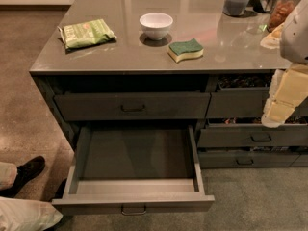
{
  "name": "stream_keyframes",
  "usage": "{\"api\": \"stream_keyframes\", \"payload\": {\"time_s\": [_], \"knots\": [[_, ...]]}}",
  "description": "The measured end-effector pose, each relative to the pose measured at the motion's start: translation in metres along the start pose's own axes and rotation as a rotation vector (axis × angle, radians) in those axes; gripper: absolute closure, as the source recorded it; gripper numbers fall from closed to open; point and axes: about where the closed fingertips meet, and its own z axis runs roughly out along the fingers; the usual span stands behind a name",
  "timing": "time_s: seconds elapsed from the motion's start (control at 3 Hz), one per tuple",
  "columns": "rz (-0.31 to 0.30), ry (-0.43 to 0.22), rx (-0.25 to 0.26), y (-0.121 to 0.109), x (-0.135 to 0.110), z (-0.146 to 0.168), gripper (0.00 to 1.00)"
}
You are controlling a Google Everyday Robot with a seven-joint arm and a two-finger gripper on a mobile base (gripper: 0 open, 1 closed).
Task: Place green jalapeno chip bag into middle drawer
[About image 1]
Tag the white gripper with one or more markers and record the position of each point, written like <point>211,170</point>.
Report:
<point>295,36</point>

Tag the green jalapeno chip bag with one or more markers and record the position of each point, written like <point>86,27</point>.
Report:
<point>86,34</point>

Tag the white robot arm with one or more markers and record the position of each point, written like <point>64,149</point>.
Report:
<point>294,36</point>

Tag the grey bottom right drawer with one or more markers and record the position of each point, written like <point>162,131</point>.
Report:
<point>250,157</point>

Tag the grey middle right drawer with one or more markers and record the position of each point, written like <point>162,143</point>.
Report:
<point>245,132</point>

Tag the grey top left drawer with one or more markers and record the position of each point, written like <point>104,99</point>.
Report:
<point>132,106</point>

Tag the open grey middle drawer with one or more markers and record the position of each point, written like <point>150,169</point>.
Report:
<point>134,171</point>

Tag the glass jar with snacks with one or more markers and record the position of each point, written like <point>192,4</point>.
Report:
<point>280,12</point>

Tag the green yellow sponge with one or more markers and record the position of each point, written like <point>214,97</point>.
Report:
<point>185,50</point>

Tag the grey kitchen island cabinet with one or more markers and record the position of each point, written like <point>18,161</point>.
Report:
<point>136,63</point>

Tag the white ceramic bowl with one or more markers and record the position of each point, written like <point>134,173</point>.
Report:
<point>156,25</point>

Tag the black shoe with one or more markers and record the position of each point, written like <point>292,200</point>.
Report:
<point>25,173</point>

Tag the beige trouser leg upper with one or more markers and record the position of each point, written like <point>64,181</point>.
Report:
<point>8,173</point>

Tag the beige trouser leg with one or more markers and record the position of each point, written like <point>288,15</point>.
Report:
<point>27,215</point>
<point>8,173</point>

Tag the beige trouser leg lower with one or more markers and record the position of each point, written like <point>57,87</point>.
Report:
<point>27,215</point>

